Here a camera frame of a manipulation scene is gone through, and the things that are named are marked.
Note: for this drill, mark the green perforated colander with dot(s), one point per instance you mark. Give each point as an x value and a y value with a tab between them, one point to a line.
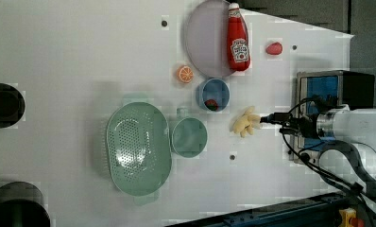
138	146

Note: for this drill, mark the plush strawberry in bowl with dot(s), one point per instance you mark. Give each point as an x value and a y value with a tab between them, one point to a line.
211	105

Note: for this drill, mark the red ketchup bottle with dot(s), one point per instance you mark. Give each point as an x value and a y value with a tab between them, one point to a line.
237	40

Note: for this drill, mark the grey round plate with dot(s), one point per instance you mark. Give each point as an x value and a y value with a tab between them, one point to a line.
205	38

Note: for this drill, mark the black round base upper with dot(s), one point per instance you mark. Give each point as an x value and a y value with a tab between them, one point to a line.
12	106

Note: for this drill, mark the orange slice toy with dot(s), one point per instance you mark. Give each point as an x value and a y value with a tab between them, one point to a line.
185	74

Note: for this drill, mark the black round base lower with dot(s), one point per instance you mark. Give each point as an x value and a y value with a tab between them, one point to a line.
21	205

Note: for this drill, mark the blue bowl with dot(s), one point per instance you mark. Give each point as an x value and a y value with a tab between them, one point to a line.
216	89

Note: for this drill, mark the yellow red emergency button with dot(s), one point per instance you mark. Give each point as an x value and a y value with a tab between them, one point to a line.
350	219

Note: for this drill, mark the peeled plush banana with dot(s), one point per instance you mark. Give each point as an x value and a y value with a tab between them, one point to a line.
246	123

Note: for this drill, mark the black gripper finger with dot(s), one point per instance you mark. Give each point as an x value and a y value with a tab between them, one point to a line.
275	118

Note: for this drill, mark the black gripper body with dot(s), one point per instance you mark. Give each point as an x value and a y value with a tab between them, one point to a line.
304	126

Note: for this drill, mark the silver black toaster oven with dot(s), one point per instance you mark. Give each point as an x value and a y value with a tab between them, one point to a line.
331	95

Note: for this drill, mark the black round base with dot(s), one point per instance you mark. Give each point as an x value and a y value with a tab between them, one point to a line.
21	205
12	106

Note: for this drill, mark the green mug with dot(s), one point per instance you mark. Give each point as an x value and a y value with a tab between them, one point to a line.
188	134

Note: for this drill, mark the red plush strawberry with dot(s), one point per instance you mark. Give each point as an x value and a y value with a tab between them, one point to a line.
274	49

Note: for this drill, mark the blue metal frame rail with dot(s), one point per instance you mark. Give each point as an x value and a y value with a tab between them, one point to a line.
317	211

